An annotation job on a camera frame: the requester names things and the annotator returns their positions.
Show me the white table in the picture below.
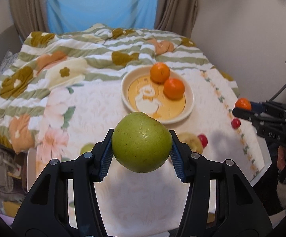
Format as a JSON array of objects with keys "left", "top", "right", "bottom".
[{"left": 25, "top": 148, "right": 273, "bottom": 237}]

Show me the blue window cloth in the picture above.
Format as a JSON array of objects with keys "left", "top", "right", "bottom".
[{"left": 47, "top": 0, "right": 157, "bottom": 34}]

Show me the left brown curtain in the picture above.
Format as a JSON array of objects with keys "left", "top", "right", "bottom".
[{"left": 9, "top": 0, "right": 49, "bottom": 40}]

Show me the green apple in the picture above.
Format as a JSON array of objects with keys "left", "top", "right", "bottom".
[
  {"left": 80, "top": 143, "right": 94, "bottom": 155},
  {"left": 111, "top": 112, "right": 172, "bottom": 173}
]

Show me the right brown curtain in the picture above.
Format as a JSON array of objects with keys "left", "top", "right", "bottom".
[{"left": 154, "top": 0, "right": 198, "bottom": 38}]

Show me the cream duck-print bowl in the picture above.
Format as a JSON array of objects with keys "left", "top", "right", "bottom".
[{"left": 121, "top": 66, "right": 195, "bottom": 125}]

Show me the red cherry tomato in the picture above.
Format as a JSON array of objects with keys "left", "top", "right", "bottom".
[
  {"left": 198, "top": 134, "right": 208, "bottom": 149},
  {"left": 231, "top": 118, "right": 241, "bottom": 130}
]

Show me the large orange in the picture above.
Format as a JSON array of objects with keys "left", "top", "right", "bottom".
[{"left": 163, "top": 78, "right": 185, "bottom": 100}]

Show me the brown curtain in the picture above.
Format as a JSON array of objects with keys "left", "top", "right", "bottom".
[
  {"left": 154, "top": 0, "right": 198, "bottom": 38},
  {"left": 9, "top": 0, "right": 49, "bottom": 40}
]

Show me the striped floral quilt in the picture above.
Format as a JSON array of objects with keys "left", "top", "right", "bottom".
[{"left": 0, "top": 24, "right": 239, "bottom": 161}]

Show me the medium orange tangerine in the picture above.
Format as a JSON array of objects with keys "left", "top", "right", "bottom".
[{"left": 150, "top": 63, "right": 170, "bottom": 84}]

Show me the person right hand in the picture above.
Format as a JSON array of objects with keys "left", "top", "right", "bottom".
[{"left": 277, "top": 146, "right": 286, "bottom": 171}]

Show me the small tangerine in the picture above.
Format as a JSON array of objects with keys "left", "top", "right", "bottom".
[{"left": 235, "top": 98, "right": 252, "bottom": 111}]

